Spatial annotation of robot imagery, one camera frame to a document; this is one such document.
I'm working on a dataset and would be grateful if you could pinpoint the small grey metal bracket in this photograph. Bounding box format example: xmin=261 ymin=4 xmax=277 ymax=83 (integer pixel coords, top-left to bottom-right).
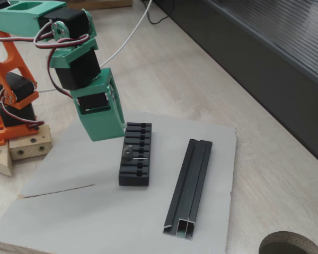
xmin=122 ymin=144 xmax=148 ymax=161

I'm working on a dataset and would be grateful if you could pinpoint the black slotted holder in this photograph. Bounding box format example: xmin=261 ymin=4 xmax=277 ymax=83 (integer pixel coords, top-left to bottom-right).
xmin=118 ymin=122 xmax=152 ymax=187

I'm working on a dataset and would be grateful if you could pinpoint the wooden base block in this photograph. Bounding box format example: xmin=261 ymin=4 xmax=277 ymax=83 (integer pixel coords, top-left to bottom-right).
xmin=9 ymin=123 xmax=52 ymax=161

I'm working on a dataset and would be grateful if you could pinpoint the light wooden plank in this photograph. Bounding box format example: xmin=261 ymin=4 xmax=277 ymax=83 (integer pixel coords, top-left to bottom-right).
xmin=65 ymin=0 xmax=133 ymax=11

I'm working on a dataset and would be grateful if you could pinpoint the grey chipboard panel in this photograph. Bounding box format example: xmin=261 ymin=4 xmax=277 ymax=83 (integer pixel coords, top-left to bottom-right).
xmin=0 ymin=108 xmax=237 ymax=254

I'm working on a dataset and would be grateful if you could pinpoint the triangular wooden wedge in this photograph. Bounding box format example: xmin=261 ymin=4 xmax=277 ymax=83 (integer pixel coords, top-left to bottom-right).
xmin=0 ymin=144 xmax=14 ymax=177

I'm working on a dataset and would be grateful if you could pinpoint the short black aluminium profile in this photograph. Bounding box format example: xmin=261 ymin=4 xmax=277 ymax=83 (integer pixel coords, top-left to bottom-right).
xmin=163 ymin=139 xmax=213 ymax=241

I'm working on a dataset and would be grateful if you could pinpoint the white usb cable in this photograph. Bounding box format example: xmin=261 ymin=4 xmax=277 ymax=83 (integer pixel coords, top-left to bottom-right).
xmin=38 ymin=0 xmax=154 ymax=93

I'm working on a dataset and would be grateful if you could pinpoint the wrist servo wire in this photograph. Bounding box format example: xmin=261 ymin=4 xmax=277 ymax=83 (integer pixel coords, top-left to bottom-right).
xmin=33 ymin=20 xmax=90 ymax=100

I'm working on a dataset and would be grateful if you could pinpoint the base servo wire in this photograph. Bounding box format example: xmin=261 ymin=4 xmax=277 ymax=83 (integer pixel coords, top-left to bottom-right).
xmin=0 ymin=102 xmax=45 ymax=132

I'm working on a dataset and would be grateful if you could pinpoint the thin black looped cable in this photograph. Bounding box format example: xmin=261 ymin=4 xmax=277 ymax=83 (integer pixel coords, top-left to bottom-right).
xmin=142 ymin=0 xmax=175 ymax=25

